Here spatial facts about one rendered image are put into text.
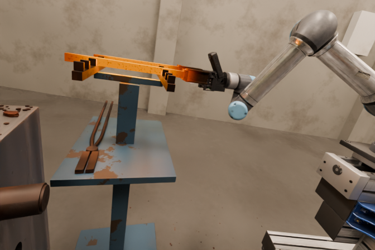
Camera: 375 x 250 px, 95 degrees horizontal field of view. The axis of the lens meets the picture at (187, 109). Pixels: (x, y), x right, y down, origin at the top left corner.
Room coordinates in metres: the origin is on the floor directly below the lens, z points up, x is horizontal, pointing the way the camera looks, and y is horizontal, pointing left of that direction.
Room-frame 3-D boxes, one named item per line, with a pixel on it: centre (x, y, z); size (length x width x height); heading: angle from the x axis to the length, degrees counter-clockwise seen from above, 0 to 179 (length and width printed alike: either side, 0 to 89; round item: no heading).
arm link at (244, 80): (0.82, -0.24, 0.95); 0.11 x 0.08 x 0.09; 108
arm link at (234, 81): (0.80, -0.16, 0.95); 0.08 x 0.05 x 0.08; 18
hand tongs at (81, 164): (0.63, 0.33, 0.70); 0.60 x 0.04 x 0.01; 21
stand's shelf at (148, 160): (0.55, 0.20, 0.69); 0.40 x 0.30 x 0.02; 18
